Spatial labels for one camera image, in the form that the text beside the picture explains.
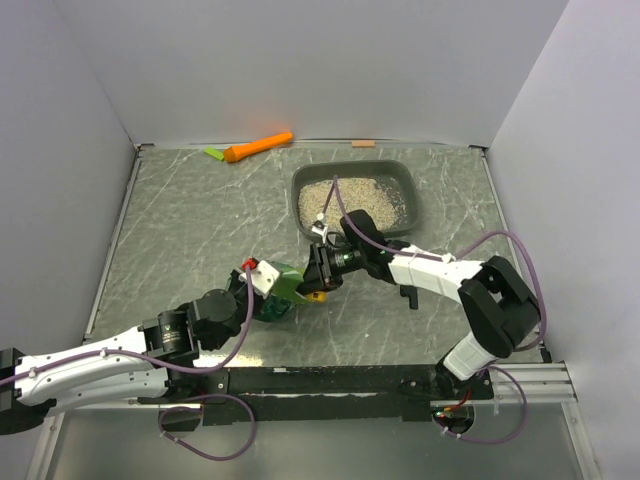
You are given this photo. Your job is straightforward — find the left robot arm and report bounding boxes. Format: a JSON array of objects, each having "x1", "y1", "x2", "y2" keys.
[{"x1": 1, "y1": 270, "x2": 264, "y2": 435}]

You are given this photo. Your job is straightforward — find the green litter bag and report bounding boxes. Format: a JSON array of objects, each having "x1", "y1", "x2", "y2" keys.
[{"x1": 253, "y1": 261, "x2": 307, "y2": 323}]

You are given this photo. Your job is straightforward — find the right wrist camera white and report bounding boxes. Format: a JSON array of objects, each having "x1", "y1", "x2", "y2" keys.
[{"x1": 310, "y1": 212, "x2": 328, "y2": 244}]

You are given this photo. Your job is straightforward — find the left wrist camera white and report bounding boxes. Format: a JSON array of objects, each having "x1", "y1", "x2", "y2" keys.
[{"x1": 239, "y1": 258, "x2": 281, "y2": 299}]

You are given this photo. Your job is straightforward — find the tan tape piece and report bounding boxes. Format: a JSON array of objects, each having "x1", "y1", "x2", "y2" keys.
[{"x1": 351, "y1": 140, "x2": 376, "y2": 148}]

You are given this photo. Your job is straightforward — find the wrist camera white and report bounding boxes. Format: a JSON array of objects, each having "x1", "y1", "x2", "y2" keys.
[
  {"x1": 239, "y1": 258, "x2": 281, "y2": 299},
  {"x1": 310, "y1": 212, "x2": 328, "y2": 244}
]

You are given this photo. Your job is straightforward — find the yellow plastic scoop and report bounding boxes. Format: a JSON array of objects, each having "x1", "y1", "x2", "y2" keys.
[{"x1": 306, "y1": 291, "x2": 327, "y2": 303}]

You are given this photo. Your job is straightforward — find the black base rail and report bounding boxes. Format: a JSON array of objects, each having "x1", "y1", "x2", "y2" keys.
[{"x1": 138, "y1": 364, "x2": 494, "y2": 426}]

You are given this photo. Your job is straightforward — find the grey litter box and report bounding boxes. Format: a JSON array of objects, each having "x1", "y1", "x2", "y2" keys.
[{"x1": 291, "y1": 160, "x2": 421, "y2": 239}]

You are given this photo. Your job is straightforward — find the green rectangular block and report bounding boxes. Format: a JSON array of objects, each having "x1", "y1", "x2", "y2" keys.
[{"x1": 203, "y1": 147, "x2": 225, "y2": 162}]

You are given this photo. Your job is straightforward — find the orange toy microphone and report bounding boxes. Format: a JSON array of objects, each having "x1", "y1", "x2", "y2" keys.
[{"x1": 223, "y1": 132, "x2": 294, "y2": 163}]

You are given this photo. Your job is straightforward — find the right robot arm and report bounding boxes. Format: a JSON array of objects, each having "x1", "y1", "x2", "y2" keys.
[{"x1": 296, "y1": 210, "x2": 542, "y2": 399}]

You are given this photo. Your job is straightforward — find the litter granules in box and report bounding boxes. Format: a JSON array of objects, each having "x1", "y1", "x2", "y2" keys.
[{"x1": 297, "y1": 177, "x2": 407, "y2": 232}]

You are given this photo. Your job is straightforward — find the black bag clip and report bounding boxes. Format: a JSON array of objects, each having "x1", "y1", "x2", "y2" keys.
[{"x1": 399, "y1": 285, "x2": 419, "y2": 310}]

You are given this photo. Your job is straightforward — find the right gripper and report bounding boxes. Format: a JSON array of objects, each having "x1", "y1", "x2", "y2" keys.
[{"x1": 294, "y1": 242, "x2": 366, "y2": 299}]

